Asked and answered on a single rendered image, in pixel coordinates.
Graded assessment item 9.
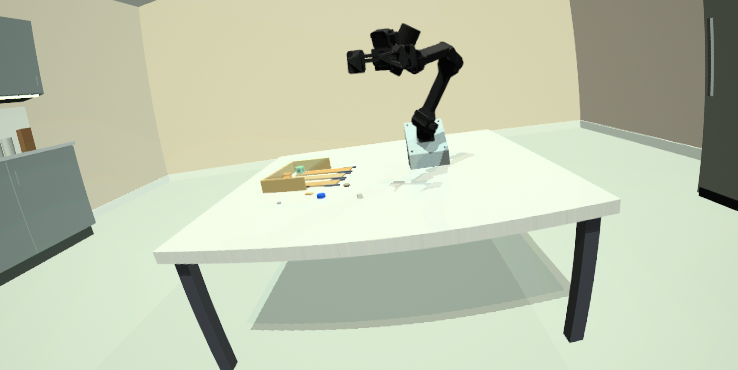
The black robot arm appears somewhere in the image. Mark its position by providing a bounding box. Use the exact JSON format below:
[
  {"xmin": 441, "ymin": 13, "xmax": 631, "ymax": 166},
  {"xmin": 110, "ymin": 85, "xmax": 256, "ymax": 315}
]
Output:
[{"xmin": 370, "ymin": 23, "xmax": 464, "ymax": 143}]

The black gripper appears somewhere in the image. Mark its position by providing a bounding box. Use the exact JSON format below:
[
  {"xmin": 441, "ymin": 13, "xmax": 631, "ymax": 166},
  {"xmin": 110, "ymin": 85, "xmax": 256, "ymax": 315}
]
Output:
[{"xmin": 347, "ymin": 44, "xmax": 417, "ymax": 74}]

